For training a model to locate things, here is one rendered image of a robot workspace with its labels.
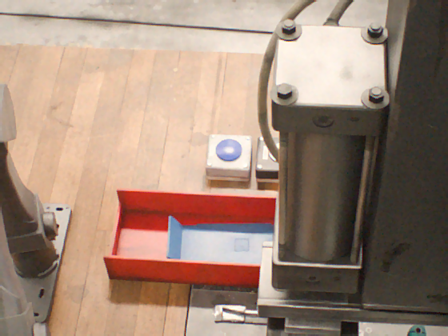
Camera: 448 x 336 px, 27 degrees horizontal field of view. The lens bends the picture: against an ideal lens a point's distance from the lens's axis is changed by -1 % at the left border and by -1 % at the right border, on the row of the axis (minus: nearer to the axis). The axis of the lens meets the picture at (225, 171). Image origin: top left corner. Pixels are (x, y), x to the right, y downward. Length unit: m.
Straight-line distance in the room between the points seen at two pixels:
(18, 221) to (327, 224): 0.48
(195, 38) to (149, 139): 1.44
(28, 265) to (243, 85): 0.48
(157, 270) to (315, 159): 0.57
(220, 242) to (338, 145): 0.62
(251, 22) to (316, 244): 2.11
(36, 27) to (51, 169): 1.59
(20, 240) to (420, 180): 0.64
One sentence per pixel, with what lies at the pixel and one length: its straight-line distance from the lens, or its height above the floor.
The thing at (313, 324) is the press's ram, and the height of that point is 1.16.
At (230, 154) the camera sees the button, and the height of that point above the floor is 0.94.
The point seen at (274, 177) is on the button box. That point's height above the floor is 0.91.
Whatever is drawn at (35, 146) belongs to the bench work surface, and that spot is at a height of 0.90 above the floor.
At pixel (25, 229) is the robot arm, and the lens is 1.22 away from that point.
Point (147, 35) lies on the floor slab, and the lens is 2.93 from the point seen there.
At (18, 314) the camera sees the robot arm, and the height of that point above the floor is 1.21.
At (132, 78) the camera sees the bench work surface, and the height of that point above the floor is 0.90.
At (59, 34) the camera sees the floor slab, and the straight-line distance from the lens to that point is 2.99.
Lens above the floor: 2.05
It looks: 53 degrees down
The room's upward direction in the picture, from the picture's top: 4 degrees counter-clockwise
